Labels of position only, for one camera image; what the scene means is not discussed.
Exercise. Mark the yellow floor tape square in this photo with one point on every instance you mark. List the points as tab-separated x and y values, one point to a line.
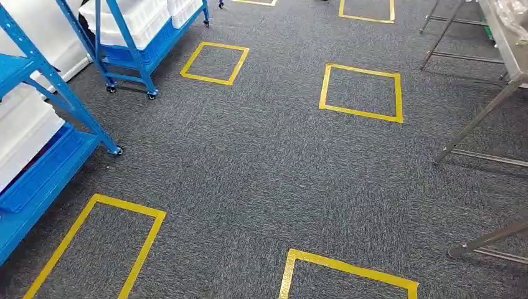
392	10
350	270
187	66
324	88
62	247

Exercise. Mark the blue metal shelf rack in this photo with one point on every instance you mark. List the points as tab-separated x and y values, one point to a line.
41	181
142	70

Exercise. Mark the steel work table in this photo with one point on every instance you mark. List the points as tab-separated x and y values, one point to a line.
505	45

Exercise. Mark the white plastic crate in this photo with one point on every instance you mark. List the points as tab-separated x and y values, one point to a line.
140	16
183	10
20	132

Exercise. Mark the clear plastic bag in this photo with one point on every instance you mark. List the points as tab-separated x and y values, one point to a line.
513	16

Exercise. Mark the blue plastic crate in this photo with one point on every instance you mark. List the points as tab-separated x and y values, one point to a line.
154	49

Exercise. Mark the green plastic crate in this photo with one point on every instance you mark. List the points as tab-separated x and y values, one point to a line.
488	28

